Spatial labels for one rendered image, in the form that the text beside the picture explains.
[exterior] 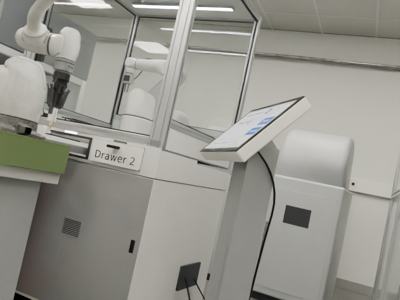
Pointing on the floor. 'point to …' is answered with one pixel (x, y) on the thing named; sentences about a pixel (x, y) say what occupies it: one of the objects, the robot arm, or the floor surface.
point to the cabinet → (118, 237)
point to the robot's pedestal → (16, 219)
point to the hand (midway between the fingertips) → (52, 114)
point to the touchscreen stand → (242, 227)
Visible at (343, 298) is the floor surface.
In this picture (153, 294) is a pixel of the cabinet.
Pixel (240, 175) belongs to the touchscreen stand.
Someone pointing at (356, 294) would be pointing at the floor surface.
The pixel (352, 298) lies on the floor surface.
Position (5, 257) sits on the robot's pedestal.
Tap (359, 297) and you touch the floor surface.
